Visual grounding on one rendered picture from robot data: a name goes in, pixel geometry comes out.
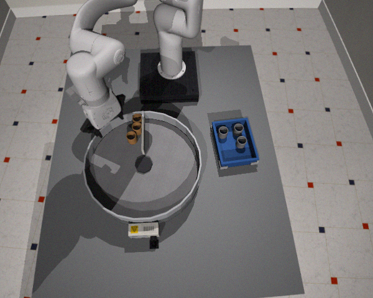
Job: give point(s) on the grey metal bushing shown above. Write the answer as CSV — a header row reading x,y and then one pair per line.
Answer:
x,y
243,139
240,127
222,129

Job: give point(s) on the bronze bushing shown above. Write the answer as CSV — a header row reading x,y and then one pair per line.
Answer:
x,y
137,116
136,125
131,134

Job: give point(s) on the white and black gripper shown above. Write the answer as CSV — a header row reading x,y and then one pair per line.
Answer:
x,y
97,117

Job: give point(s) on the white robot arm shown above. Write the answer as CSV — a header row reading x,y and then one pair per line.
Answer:
x,y
95,55

